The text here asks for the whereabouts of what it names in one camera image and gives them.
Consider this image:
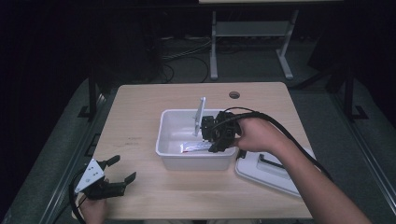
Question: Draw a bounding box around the white metal desk frame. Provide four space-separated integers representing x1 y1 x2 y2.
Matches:
198 0 344 81

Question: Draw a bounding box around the white lid with black handle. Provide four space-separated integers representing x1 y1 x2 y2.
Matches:
234 147 313 199

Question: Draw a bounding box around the person's left hand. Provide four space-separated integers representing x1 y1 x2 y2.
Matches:
79 198 108 224

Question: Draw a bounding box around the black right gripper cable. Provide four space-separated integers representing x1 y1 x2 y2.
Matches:
214 106 333 182

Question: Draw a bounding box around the person's right hand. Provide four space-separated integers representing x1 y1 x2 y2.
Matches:
233 117 292 159

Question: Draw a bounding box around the black metal stand post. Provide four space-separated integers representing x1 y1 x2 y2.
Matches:
78 62 106 121
341 62 370 123

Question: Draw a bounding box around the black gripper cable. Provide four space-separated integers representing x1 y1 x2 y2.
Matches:
214 106 333 182
68 169 92 224

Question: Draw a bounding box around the white plastic storage box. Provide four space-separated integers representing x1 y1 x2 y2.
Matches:
155 108 238 172

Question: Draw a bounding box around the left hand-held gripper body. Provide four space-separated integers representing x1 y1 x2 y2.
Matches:
74 158 127 201

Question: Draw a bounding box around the bundle of floor cables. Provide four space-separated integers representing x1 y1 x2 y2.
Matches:
161 36 213 84

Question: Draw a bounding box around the white ointment tube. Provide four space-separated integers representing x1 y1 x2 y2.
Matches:
180 141 215 154

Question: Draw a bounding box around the aluminium frame rail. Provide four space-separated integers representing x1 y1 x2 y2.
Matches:
330 91 396 217
38 92 108 224

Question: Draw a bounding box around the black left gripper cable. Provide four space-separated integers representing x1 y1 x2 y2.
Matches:
68 169 92 224

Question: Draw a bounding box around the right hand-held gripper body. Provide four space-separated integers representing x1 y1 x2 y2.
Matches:
192 96 243 147

